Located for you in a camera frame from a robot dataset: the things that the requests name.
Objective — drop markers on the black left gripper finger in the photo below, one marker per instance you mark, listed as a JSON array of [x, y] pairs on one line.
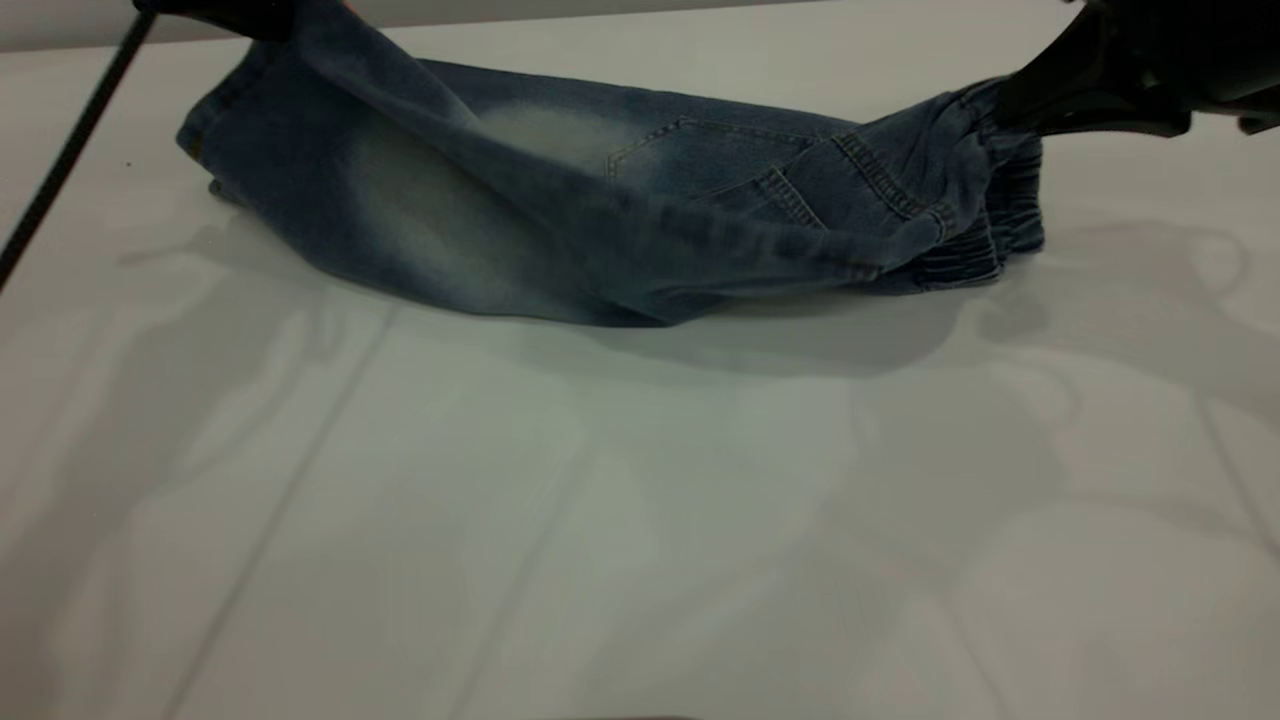
[[225, 15]]

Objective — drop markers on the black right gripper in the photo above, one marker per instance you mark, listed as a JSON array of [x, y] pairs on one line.
[[1210, 50]]

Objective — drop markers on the blue denim shorts basketball print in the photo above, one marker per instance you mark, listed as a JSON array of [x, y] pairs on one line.
[[600, 200]]

